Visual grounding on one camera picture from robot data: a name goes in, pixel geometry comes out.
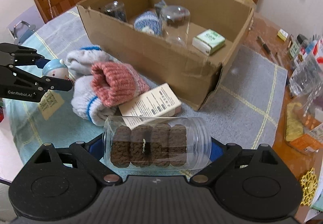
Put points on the green white tissue pack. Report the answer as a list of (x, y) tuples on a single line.
[(208, 42)]

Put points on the brown cardboard box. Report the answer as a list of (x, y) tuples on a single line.
[(192, 58)]

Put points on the snack bottle red label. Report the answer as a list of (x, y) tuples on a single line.
[(304, 50)]

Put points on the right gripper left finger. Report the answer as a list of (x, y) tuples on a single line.
[(89, 155)]

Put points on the snowman figurine blue hat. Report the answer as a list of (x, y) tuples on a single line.
[(56, 68)]

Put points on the pink knitted sock roll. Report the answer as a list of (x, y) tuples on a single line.
[(116, 83)]

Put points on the gold ornament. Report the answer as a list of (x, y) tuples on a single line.
[(309, 185)]

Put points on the pink white carton box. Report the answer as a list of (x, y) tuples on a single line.
[(157, 102)]

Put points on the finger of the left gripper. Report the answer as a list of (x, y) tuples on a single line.
[(50, 83), (17, 55)]

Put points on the white blue striped sock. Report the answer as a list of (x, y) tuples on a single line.
[(80, 61)]

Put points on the small jar dark lid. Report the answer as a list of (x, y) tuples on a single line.
[(296, 45)]

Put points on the jar with brown cookies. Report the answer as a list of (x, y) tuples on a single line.
[(156, 143)]

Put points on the blue knitted sock roll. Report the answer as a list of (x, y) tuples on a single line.
[(148, 22)]

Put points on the yellow sticky note pad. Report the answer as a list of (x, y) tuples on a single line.
[(283, 35)]

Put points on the clear plastic cup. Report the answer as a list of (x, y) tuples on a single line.
[(175, 24)]

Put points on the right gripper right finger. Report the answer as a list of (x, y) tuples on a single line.
[(222, 156)]

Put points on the clear water bottle red label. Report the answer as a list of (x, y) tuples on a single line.
[(306, 76)]

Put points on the clear jar black lid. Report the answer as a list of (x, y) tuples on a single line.
[(305, 108)]

